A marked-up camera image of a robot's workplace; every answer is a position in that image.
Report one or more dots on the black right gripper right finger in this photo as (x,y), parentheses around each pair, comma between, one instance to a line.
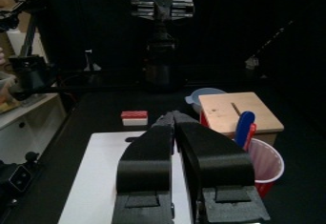
(217,161)

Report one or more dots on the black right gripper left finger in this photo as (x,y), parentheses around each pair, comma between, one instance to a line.
(145,161)

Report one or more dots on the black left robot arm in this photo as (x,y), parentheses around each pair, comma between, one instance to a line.
(161,53)

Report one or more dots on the red and white sushi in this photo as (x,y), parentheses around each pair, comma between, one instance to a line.
(134,118)

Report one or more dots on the wooden knife block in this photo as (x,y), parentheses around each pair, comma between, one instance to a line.
(232,110)

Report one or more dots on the red plastic cup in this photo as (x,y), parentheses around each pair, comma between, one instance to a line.
(268,167)

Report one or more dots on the white cutting board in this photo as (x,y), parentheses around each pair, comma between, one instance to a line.
(96,183)

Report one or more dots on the light blue plastic bowl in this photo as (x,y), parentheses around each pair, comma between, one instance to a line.
(200,96)

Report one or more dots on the small white stand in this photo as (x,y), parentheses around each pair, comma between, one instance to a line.
(90,61)

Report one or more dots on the white side cabinet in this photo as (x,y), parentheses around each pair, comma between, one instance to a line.
(30,123)

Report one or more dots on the grey frame clamp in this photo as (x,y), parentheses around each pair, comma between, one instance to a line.
(252,62)

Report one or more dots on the black camera box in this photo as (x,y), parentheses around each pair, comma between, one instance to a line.
(17,177)

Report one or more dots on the black tripod camera stand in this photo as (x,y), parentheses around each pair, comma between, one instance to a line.
(27,50)

